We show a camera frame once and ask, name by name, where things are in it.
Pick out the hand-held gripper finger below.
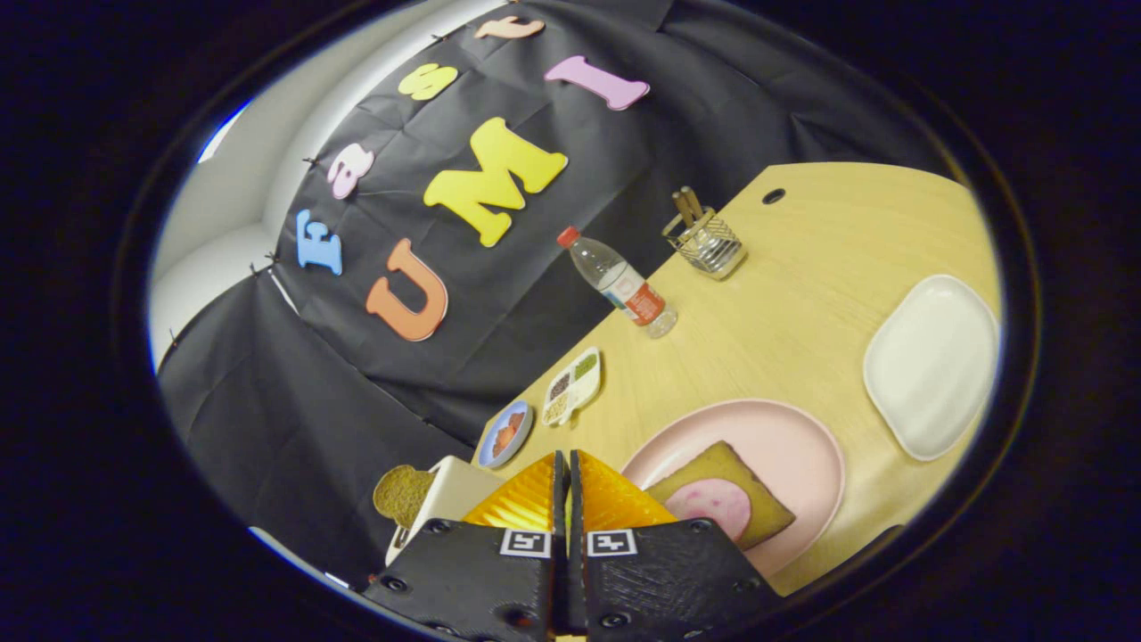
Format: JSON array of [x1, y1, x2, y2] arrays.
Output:
[[569, 449, 785, 642], [361, 450, 571, 642]]

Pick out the brown toast slice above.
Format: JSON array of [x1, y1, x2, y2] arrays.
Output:
[[373, 465, 436, 530]]

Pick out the red food pieces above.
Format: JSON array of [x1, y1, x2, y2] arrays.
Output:
[[492, 412, 527, 456]]

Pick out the small blue dish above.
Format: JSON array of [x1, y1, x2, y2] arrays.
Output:
[[478, 399, 534, 470]]

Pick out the white toaster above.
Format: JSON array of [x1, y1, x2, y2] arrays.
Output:
[[385, 456, 505, 567]]

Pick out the white divided condiment tray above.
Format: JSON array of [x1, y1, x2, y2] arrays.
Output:
[[542, 347, 603, 427]]

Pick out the pink ham slice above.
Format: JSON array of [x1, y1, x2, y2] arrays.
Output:
[[664, 479, 752, 543]]

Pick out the bread slice under ham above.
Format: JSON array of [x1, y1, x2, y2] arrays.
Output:
[[644, 440, 797, 551]]

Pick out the pink round plate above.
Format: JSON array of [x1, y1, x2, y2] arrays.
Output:
[[621, 399, 846, 579]]

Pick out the clear plastic water bottle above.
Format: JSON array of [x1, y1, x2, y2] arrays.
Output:
[[557, 226, 678, 340]]

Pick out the white square plate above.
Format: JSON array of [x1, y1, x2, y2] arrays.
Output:
[[863, 274, 1001, 462]]

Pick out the wire cutlery holder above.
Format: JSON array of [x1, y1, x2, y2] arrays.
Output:
[[661, 207, 748, 282]]

